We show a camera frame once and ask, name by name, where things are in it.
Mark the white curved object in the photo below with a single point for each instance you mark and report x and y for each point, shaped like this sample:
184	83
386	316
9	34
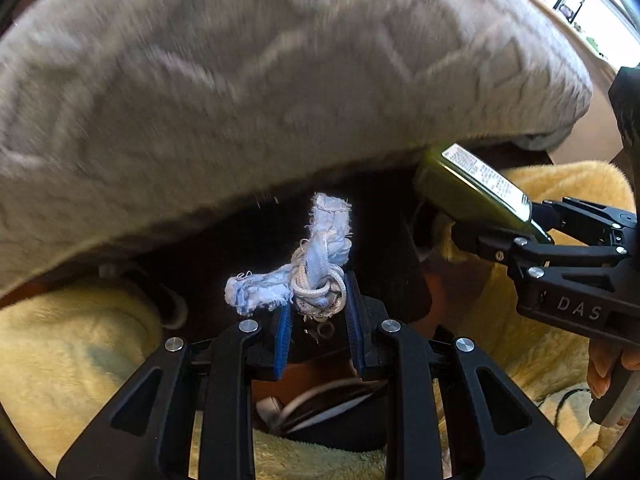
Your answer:
172	310

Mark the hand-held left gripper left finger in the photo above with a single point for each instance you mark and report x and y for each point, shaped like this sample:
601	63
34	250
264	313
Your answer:
282	340

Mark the green glass bottle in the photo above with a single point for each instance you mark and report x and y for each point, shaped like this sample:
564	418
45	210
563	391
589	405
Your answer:
450	185

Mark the person's right hand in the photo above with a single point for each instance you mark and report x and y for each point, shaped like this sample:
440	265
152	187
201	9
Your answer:
602	370

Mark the yellow fleece blanket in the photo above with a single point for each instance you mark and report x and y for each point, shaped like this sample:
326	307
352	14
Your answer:
65	360

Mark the grey textured blanket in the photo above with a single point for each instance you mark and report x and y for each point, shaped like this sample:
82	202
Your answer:
250	85

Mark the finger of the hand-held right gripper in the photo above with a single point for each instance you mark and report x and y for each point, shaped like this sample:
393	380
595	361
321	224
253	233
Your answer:
585	217
480	240

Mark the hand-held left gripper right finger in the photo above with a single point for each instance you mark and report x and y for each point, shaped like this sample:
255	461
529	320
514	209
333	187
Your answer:
355	330

